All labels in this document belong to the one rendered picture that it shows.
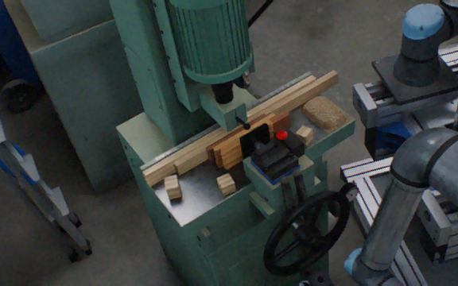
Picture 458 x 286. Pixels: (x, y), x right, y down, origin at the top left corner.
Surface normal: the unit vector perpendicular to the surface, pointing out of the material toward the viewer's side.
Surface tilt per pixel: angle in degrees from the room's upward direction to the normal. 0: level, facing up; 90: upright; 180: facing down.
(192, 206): 0
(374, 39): 0
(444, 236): 90
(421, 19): 8
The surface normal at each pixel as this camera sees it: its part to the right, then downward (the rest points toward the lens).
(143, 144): -0.13, -0.68
